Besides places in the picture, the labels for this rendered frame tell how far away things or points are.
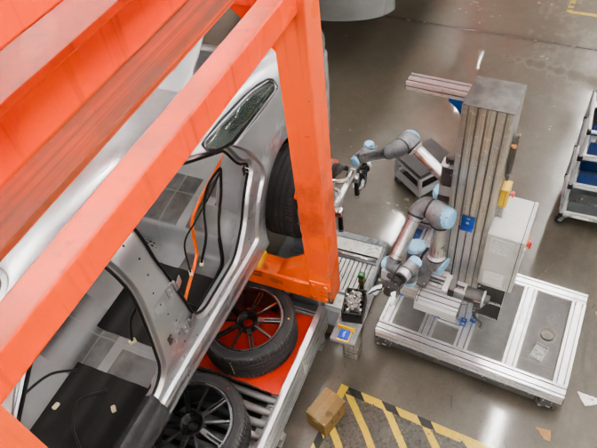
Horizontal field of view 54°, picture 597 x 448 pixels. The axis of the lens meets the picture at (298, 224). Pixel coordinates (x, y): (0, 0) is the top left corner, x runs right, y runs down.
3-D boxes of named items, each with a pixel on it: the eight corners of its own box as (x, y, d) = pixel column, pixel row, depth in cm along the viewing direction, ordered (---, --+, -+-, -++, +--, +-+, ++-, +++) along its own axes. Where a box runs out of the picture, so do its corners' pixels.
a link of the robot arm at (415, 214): (412, 189, 321) (376, 268, 333) (429, 197, 315) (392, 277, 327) (420, 190, 331) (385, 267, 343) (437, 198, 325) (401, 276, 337)
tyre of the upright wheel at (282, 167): (252, 196, 381) (271, 248, 435) (285, 204, 373) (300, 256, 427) (290, 123, 412) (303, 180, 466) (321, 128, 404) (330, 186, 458)
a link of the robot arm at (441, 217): (429, 256, 361) (435, 194, 320) (450, 268, 353) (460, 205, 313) (417, 268, 355) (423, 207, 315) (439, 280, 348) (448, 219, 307)
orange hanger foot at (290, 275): (251, 261, 423) (243, 230, 397) (319, 280, 406) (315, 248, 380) (242, 279, 413) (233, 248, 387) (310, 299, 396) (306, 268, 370)
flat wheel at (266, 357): (214, 295, 437) (208, 276, 419) (302, 297, 428) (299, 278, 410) (196, 377, 394) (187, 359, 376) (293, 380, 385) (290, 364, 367)
